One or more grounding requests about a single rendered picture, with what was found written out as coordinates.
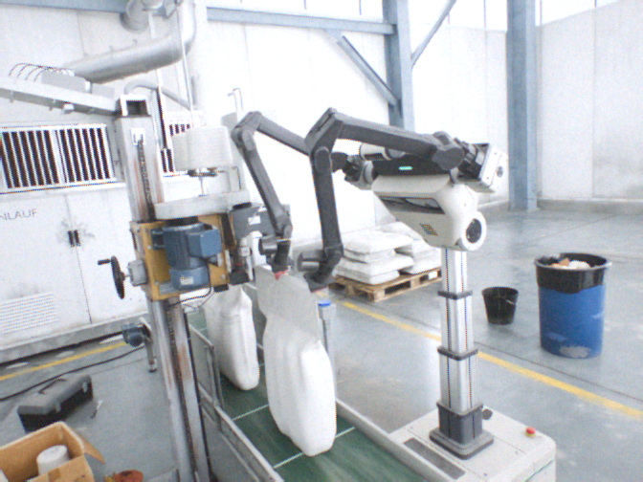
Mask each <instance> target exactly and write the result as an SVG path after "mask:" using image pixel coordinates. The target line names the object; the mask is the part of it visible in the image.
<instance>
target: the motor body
mask: <svg viewBox="0 0 643 482"><path fill-rule="evenodd" d="M202 226H203V222H202V221H197V222H194V223H189V224H184V225H175V226H168V225H165V226H163V235H164V240H165V247H166V258H167V264H168V265H169V266H171V268H169V275H170V280H171V285H172V286H173V288H174V289H175V290H178V291H193V290H197V289H201V288H203V287H206V286H207V285H208V284H209V276H208V270H207V266H206V262H205V261H204V260H203V258H202V257H196V256H190V254H189V248H188V234H189V233H193V232H197V231H200V230H204V227H202Z"/></svg>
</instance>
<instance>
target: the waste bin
mask: <svg viewBox="0 0 643 482"><path fill-rule="evenodd" d="M566 258H567V259H568V261H569V262H572V261H579V262H585V263H587V264H588V265H589V266H590V268H584V269H564V268H555V267H549V266H550V265H552V264H559V265H560V263H559V262H560V261H562V260H564V259H566ZM546 263H547V265H548V266H547V265H546ZM533 264H534V265H535V266H536V281H537V283H538V300H539V323H540V344H541V347H542V348H543V349H544V350H545V351H547V352H549V353H551V354H554V355H557V356H560V357H565V358H572V359H587V358H593V357H596V356H598V355H599V354H601V352H602V350H603V334H604V318H605V302H606V286H607V284H608V280H609V267H610V266H611V265H612V261H611V260H610V259H608V258H607V257H605V256H603V255H599V254H594V253H586V252H554V253H547V254H543V255H540V256H537V257H536V258H534V259H533ZM595 265H597V266H598V267H594V266H595Z"/></svg>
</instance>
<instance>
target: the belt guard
mask: <svg viewBox="0 0 643 482"><path fill-rule="evenodd" d="M228 192H229V193H227V192H225V193H216V194H211V195H213V196H209V197H203V198H198V197H193V198H187V199H182V200H176V201H170V202H164V203H160V204H156V205H155V206H154V207H155V212H156V218H157V219H172V218H182V217H189V216H194V215H199V214H203V213H206V212H210V211H214V210H218V209H221V208H227V207H230V206H234V205H238V204H241V203H246V202H250V201H251V197H250V190H249V189H240V190H234V191H228Z"/></svg>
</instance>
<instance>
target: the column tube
mask: <svg viewBox="0 0 643 482"><path fill-rule="evenodd" d="M115 124H116V129H117V135H118V141H119V147H120V151H121V157H122V167H124V166H125V171H126V177H127V182H128V188H129V193H130V196H128V201H129V206H130V211H131V217H132V222H133V224H136V225H143V224H150V216H149V209H148V205H147V200H146V193H145V188H144V187H145V185H144V177H143V172H142V166H141V160H140V153H139V148H138V145H133V143H132V138H131V132H130V129H131V128H143V129H144V134H145V140H146V144H143V146H144V155H145V161H146V167H147V173H148V179H149V185H150V190H151V196H152V202H153V207H154V206H155V205H156V204H160V203H164V202H165V195H164V190H163V184H162V177H161V171H160V166H159V160H158V153H157V147H156V142H155V136H154V129H153V123H152V118H151V117H140V118H119V119H118V120H116V121H115ZM154 213H155V219H156V222H163V221H165V220H166V219H157V218H156V212H155V207H154ZM135 238H136V244H137V250H138V252H140V253H142V254H144V245H143V239H142V237H141V236H140V235H138V234H136V233H135ZM145 298H146V304H147V310H148V314H149V320H150V326H151V331H152V337H153V342H154V347H155V353H156V359H157V364H158V369H159V375H160V381H161V386H162V391H163V397H164V402H165V408H166V417H167V422H168V427H169V434H170V439H171V445H172V451H173V456H174V462H175V468H176V467H177V468H178V470H179V475H180V481H181V482H193V477H192V467H191V461H190V455H189V449H188V439H187V434H186V428H185V422H184V416H183V410H182V404H181V399H180V393H179V387H178V382H177V376H176V370H175V363H174V359H173V354H172V348H171V341H170V335H169V331H168V325H167V319H166V308H165V303H164V300H163V299H161V300H158V301H153V300H152V299H151V298H150V297H149V296H148V295H147V294H145ZM175 306H176V307H178V308H174V309H170V312H171V317H172V323H173V329H174V336H175V340H176V346H177V352H178V358H179V364H180V370H181V375H182V381H183V387H184V392H185V398H186V405H187V411H188V420H189V426H190V432H191V438H192V444H193V450H194V456H195V462H196V468H197V469H198V472H199V478H200V482H210V476H209V470H208V464H207V457H206V452H205V446H204V440H203V436H202V428H201V422H200V416H199V409H198V404H197V398H196V392H195V385H194V379H193V374H192V368H191V362H190V355H189V350H188V339H187V332H186V326H185V321H184V315H183V308H182V303H179V304H176V305H174V306H171V307H175Z"/></svg>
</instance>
